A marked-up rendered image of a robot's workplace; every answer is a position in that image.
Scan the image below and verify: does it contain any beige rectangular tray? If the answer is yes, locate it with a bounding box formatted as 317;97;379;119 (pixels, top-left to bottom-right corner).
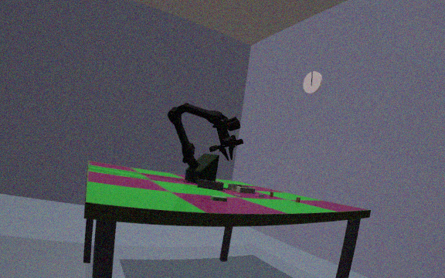
228;184;255;194

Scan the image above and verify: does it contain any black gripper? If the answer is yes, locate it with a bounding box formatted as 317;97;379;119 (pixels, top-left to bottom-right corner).
209;132;243;161

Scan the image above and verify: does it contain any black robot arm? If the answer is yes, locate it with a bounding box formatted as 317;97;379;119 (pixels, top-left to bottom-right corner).
168;103;240;171

